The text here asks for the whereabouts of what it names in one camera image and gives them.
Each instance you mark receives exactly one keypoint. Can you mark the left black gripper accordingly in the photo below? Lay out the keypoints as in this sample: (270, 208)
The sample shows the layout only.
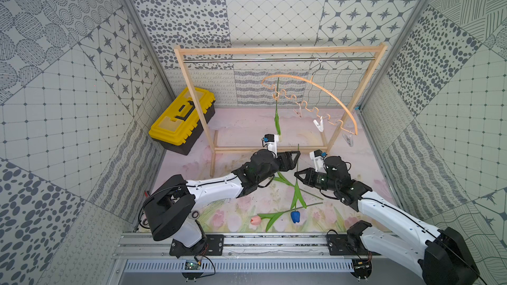
(283, 160)

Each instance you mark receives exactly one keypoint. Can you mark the yellow tulip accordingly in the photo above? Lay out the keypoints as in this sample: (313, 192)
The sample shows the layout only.
(282, 179)

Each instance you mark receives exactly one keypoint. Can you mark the wooden clothes hanger with clips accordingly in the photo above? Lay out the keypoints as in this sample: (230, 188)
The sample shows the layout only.
(317, 103)

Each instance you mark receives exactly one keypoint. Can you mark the blue tulip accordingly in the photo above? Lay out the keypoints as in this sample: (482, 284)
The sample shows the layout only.
(296, 202)

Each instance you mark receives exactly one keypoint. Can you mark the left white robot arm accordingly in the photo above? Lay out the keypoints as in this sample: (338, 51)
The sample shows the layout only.
(168, 210)

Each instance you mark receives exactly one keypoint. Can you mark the wooden clothes rack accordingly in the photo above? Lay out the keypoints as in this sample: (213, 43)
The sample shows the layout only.
(329, 127)

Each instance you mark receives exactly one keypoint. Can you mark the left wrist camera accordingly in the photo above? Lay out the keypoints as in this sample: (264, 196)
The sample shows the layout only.
(269, 142)

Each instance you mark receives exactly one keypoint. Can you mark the right controller board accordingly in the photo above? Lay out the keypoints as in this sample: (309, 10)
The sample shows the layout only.
(361, 269)

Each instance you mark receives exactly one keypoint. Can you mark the white tulip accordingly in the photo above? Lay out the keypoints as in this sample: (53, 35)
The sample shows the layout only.
(276, 118)

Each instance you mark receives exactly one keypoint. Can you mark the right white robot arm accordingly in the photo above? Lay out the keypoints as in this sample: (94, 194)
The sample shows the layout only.
(437, 256)

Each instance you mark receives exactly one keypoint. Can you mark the controller board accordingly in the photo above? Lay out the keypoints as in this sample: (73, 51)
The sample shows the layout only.
(192, 270)
(361, 269)

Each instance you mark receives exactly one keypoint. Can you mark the yellow black toolbox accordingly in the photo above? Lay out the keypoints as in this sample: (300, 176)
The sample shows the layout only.
(179, 126)

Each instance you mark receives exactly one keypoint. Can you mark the floral pink table mat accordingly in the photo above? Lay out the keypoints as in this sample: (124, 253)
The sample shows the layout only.
(246, 127)

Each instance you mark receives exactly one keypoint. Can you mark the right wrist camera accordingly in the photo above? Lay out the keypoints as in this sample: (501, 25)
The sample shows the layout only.
(318, 157)

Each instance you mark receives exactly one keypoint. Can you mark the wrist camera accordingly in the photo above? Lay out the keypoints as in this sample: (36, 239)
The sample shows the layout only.
(318, 157)
(269, 142)

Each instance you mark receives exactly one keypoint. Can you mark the aluminium rail base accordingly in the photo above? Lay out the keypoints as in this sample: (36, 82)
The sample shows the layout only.
(274, 245)

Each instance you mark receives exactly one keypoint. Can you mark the left controller board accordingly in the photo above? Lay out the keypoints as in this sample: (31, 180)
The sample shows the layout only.
(192, 270)

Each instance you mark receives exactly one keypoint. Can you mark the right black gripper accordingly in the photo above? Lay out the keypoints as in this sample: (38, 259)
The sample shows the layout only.
(309, 180)

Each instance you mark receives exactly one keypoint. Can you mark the pink tulip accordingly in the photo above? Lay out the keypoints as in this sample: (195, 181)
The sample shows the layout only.
(271, 218)

